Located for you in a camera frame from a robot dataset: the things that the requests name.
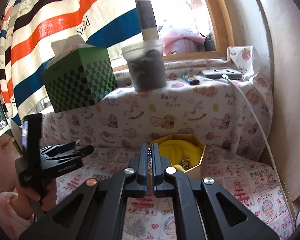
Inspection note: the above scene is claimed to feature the silver jewelry chain pile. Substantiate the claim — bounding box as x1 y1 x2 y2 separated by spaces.
147 146 153 176

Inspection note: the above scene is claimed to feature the small brown bead jewelry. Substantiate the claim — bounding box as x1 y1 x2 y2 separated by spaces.
179 158 191 170

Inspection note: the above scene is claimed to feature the person's left hand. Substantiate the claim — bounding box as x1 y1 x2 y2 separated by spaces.
11 179 57 220

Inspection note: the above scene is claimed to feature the pink pillow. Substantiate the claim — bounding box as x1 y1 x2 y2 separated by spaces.
0 134 20 194

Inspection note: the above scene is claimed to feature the christmas print bed cover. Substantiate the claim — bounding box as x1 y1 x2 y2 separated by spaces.
51 144 293 239

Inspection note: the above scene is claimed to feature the yellow cloth pouch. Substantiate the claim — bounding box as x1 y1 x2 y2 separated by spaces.
159 140 203 172

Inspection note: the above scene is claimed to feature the hexagonal cardboard box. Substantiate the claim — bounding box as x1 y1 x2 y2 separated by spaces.
151 134 206 179

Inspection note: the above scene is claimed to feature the green checkered tissue box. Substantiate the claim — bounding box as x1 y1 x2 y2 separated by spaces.
42 47 117 113

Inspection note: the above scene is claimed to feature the teddy bear print sheet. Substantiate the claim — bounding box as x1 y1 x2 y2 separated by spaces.
40 46 273 160

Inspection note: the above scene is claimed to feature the white tissue paper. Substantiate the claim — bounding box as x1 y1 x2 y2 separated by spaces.
47 34 93 68

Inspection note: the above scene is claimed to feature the small black lighter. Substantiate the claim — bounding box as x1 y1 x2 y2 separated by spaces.
181 75 200 86

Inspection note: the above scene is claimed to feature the grey charging device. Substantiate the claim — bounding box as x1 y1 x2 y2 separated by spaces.
202 69 242 80

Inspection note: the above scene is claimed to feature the plastic tub with dark contents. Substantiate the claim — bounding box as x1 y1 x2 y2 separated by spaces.
122 40 166 92

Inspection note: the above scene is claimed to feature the striped Paris curtain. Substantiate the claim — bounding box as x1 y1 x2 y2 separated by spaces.
0 0 141 125

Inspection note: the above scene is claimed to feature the pink plush toy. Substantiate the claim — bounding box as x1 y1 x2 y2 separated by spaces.
160 28 206 56

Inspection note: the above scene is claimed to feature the striped sock in tub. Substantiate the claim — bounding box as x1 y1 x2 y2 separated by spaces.
135 0 159 41

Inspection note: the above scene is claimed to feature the white charging cable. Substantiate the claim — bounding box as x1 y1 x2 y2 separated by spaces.
222 74 296 230

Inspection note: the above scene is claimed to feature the wooden window frame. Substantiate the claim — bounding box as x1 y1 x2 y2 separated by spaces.
112 0 236 72

